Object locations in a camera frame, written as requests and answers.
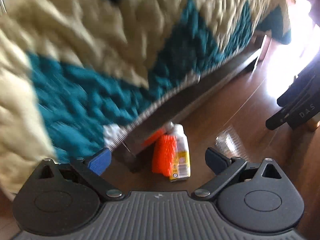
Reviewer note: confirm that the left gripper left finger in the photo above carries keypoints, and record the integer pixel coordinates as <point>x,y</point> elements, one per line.
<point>99,162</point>

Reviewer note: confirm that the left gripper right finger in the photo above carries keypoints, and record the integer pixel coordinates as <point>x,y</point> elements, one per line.
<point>216,161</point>

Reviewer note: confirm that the clear plastic bottle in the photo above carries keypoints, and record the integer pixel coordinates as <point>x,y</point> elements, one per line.
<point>229,143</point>

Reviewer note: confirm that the orange label plastic bottle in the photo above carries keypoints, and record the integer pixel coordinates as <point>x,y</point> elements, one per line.
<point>171,156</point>

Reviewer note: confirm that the teal cream knitted blanket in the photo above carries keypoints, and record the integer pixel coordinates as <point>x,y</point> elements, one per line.
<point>80,75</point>

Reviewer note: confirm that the dark wooden bed frame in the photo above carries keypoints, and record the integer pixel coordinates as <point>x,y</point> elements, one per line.
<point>180,106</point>

